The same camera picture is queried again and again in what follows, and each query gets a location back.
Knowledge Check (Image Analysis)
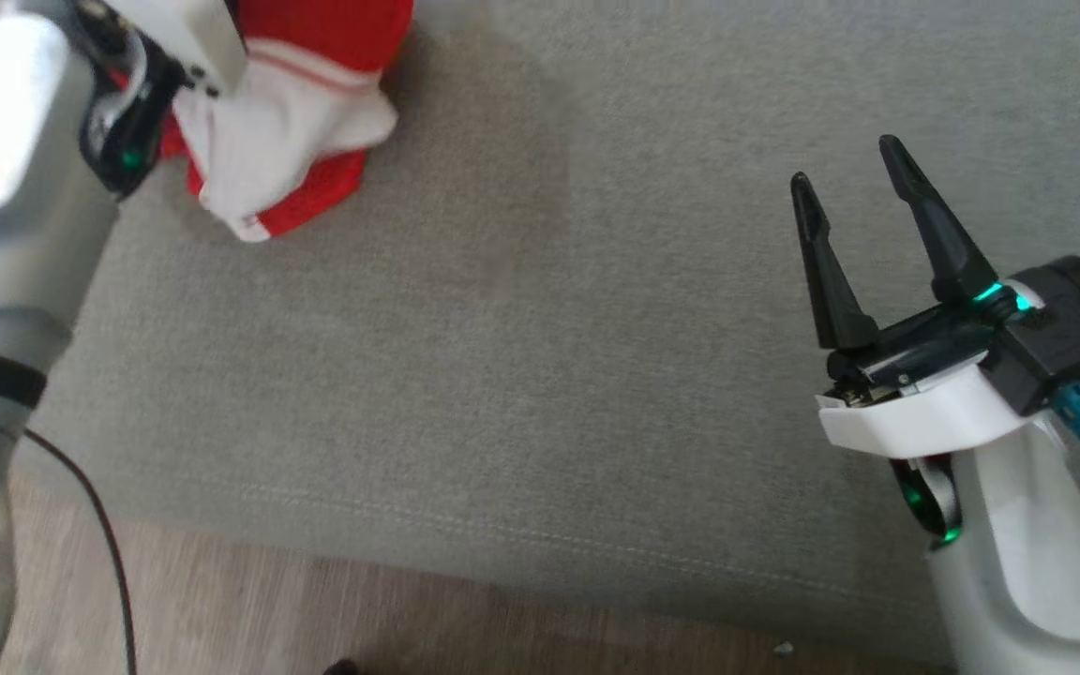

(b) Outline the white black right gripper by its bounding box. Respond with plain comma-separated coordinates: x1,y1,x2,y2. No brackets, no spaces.
790,134,1040,460

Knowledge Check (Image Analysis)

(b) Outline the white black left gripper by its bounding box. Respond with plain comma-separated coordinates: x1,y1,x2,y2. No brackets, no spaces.
79,0,250,181

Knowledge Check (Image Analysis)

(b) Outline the red white sports jersey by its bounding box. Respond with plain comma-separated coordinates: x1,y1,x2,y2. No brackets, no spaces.
157,0,414,243

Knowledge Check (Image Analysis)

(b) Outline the large grey sofa ottoman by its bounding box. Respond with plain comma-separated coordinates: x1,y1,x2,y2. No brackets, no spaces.
15,0,1080,671

